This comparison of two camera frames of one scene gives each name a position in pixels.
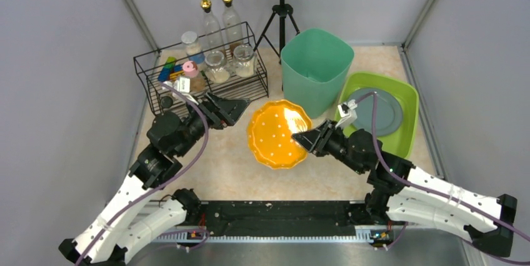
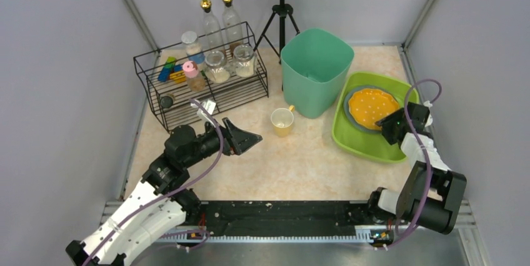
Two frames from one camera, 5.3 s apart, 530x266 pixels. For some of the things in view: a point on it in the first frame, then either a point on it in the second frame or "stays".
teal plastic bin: x=314 y=63 stays
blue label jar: x=193 y=47 stays
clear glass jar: x=244 y=61 stays
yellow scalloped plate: x=270 y=133 to x=368 y=106
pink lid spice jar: x=197 y=82 stays
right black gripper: x=325 y=138 to x=389 y=125
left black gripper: x=212 y=110 to x=228 y=134
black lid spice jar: x=167 y=102 stays
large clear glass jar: x=216 y=69 stays
